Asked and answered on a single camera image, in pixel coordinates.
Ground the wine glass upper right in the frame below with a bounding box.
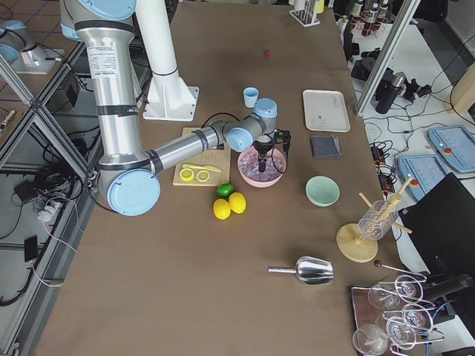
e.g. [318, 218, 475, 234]
[394, 274, 423, 303]

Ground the black glass rack tray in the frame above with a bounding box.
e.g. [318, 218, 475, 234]
[350, 286, 445, 355]

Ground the wine glass front left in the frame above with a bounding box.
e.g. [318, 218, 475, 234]
[352, 324, 389, 355]

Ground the blue teach pendant upper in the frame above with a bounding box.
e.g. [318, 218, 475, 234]
[427, 125, 474, 173]

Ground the yellow plastic knife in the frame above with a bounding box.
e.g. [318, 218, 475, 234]
[182, 163, 222, 173]

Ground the lemon half upper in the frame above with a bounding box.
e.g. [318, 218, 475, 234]
[195, 170, 211, 182]

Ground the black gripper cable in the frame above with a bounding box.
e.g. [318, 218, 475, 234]
[204, 112, 291, 175]

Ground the wine glass upper left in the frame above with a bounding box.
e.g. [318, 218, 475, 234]
[368, 282, 401, 311]

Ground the wooden cup stand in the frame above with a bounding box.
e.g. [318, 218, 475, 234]
[336, 177, 412, 263]

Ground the wine glass front right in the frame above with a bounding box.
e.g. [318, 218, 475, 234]
[386, 317, 416, 350]

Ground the pink bowl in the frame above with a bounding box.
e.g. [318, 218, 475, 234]
[237, 147, 286, 188]

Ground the yellow lemon lower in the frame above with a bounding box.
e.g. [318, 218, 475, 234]
[213, 198, 231, 220]

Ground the lemon half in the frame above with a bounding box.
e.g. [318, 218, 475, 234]
[195, 170, 211, 182]
[179, 168, 195, 182]

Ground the steel ice scoop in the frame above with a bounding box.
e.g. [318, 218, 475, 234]
[267, 256, 334, 286]

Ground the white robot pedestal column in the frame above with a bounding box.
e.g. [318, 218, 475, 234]
[135, 0, 179, 90]

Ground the blue teach pendant lower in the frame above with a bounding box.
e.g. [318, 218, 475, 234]
[396, 154, 449, 201]

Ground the blue teach pendant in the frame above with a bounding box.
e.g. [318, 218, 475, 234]
[427, 125, 474, 173]
[396, 154, 449, 201]

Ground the wine glass middle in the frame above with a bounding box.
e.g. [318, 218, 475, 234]
[402, 303, 433, 334]

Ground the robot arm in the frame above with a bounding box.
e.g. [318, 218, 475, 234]
[60, 1, 278, 216]
[1, 20, 64, 75]

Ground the wooden cutting board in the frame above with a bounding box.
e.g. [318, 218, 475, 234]
[172, 145, 231, 187]

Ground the clear glass on stand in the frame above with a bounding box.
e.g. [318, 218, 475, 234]
[358, 200, 397, 240]

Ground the white wire cup rack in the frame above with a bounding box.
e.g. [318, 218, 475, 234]
[289, 0, 320, 27]

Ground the yellow cup in rack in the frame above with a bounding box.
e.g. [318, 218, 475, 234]
[315, 0, 325, 14]

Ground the wine glass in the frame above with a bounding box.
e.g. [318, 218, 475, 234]
[402, 303, 433, 334]
[386, 317, 416, 350]
[352, 324, 389, 355]
[394, 274, 423, 303]
[368, 282, 401, 311]

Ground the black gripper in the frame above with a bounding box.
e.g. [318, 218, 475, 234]
[252, 134, 274, 172]

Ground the pile of clear ice cubes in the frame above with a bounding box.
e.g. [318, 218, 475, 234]
[238, 151, 285, 182]

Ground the yellow lemon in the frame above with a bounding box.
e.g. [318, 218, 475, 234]
[213, 198, 231, 220]
[229, 192, 247, 214]

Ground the cream rabbit tray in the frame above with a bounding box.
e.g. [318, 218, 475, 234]
[303, 89, 350, 133]

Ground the grey folded cloth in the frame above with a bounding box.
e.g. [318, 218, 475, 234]
[310, 135, 341, 159]

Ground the light blue plastic cup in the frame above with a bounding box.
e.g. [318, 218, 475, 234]
[243, 87, 259, 108]

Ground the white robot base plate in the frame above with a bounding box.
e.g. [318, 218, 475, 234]
[142, 85, 200, 122]

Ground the green lime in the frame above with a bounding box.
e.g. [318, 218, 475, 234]
[216, 183, 235, 197]

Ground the yellow lemon upper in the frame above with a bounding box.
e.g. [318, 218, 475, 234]
[229, 192, 247, 214]

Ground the green bowl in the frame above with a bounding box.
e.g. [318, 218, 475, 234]
[305, 176, 340, 207]

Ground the aluminium frame post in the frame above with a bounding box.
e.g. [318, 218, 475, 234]
[355, 0, 420, 118]

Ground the lemon half lower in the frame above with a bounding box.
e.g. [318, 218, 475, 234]
[179, 168, 195, 182]

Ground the white cup in rack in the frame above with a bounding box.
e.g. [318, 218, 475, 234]
[294, 0, 305, 11]

